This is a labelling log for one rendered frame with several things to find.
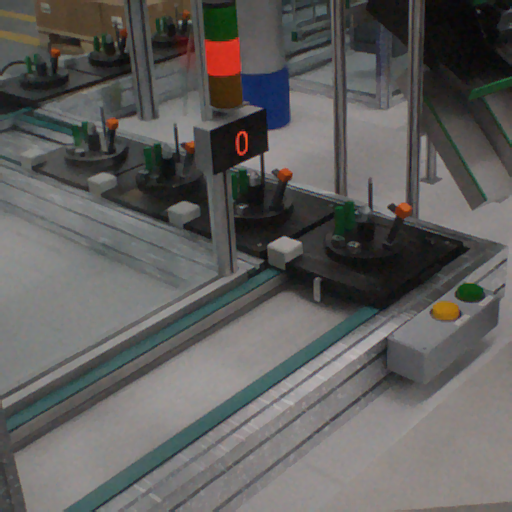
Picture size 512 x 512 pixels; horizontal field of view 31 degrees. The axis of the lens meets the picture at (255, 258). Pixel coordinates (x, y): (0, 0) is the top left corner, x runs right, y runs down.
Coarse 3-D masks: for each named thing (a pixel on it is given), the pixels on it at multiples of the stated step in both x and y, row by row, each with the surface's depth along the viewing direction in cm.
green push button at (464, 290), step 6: (462, 288) 142; (468, 288) 142; (474, 288) 142; (480, 288) 142; (462, 294) 141; (468, 294) 141; (474, 294) 141; (480, 294) 141; (468, 300) 141; (474, 300) 141
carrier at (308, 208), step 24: (264, 168) 175; (240, 192) 175; (264, 192) 175; (288, 192) 179; (240, 216) 166; (264, 216) 166; (288, 216) 169; (312, 216) 169; (240, 240) 162; (264, 240) 161
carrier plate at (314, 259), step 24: (312, 240) 160; (408, 240) 158; (456, 240) 157; (288, 264) 153; (312, 264) 153; (336, 264) 152; (408, 264) 151; (432, 264) 151; (336, 288) 148; (360, 288) 145; (384, 288) 144; (408, 288) 147
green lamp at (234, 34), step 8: (208, 8) 130; (216, 8) 129; (224, 8) 129; (232, 8) 130; (208, 16) 130; (216, 16) 130; (224, 16) 130; (232, 16) 131; (208, 24) 131; (216, 24) 130; (224, 24) 130; (232, 24) 131; (208, 32) 131; (216, 32) 131; (224, 32) 131; (232, 32) 131; (208, 40) 132; (216, 40) 131; (224, 40) 131; (232, 40) 132
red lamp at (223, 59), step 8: (208, 48) 133; (216, 48) 132; (224, 48) 132; (232, 48) 132; (208, 56) 133; (216, 56) 133; (224, 56) 132; (232, 56) 133; (208, 64) 134; (216, 64) 133; (224, 64) 133; (232, 64) 133; (240, 64) 135; (208, 72) 135; (216, 72) 134; (224, 72) 134; (232, 72) 134
